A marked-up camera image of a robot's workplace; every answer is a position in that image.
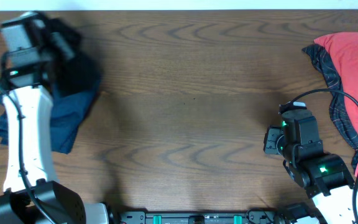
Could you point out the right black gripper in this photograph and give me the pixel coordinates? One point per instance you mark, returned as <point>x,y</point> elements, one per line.
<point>273,132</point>

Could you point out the black t-shirt with logo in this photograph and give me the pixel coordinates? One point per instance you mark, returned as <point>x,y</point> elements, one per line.
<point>77,72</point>

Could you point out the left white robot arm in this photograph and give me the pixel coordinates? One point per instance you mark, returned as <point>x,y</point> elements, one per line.
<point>43,64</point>

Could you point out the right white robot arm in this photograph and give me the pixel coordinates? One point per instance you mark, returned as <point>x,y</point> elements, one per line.
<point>324,176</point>

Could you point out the black patterned garment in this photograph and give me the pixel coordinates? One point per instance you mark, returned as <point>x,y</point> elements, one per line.
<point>323,63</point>

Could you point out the folded navy blue shorts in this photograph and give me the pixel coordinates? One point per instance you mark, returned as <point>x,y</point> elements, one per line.
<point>68,113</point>

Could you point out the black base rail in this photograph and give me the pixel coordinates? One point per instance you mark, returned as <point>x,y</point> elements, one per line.
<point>253,216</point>

